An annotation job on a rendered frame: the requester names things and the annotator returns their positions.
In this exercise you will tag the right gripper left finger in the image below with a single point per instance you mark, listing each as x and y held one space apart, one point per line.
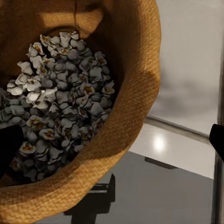
11 140

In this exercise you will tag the popcorn bag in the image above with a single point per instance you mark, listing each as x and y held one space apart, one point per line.
128 33

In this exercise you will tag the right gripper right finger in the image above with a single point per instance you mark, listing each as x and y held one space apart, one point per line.
217 139

